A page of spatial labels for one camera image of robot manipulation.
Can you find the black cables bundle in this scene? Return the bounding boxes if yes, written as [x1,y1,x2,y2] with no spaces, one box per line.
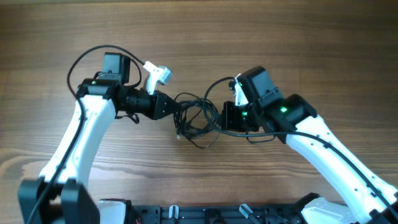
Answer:
[172,91,223,149]

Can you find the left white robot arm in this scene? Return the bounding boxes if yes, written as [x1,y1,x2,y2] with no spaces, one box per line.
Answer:
[17,52,180,223]

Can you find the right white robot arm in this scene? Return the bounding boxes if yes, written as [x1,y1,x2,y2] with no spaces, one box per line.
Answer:
[218,66,397,223]

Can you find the left camera black cable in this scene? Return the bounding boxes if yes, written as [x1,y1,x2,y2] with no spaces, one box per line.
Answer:
[25,44,146,224]

